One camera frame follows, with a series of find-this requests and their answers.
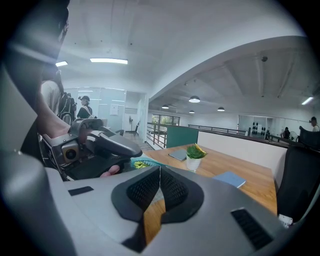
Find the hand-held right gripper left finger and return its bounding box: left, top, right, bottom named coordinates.
left=46, top=165, right=161, bottom=256

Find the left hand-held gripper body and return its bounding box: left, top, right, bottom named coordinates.
left=41, top=118, right=106, bottom=181

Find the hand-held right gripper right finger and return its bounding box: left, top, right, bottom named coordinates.
left=146, top=165, right=292, bottom=256

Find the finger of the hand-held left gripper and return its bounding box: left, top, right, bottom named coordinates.
left=66, top=155, right=126, bottom=181
left=86, top=129, right=144, bottom=158

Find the light teal pencil pouch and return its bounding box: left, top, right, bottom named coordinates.
left=130, top=156, right=167, bottom=171

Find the person's left forearm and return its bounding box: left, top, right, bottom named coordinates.
left=36, top=81, right=72, bottom=140

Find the person's left hand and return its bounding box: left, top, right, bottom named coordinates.
left=79, top=125, right=121, bottom=179

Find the blue notebook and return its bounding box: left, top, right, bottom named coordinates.
left=212, top=171, right=247, bottom=189

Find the black metal railing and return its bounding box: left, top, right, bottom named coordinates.
left=146, top=122, right=168, bottom=149

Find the potted sunflower plant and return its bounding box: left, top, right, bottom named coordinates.
left=185, top=143, right=208, bottom=173

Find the white desk partition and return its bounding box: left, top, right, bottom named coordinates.
left=197, top=128, right=288, bottom=181

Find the grey notebook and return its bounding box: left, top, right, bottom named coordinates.
left=168, top=149, right=188, bottom=162

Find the green partition panel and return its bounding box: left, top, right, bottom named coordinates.
left=166, top=124, right=199, bottom=149

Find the white pink packet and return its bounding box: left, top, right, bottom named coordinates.
left=278, top=213, right=293, bottom=228

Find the black mesh office chair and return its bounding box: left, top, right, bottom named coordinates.
left=276, top=126, right=320, bottom=223

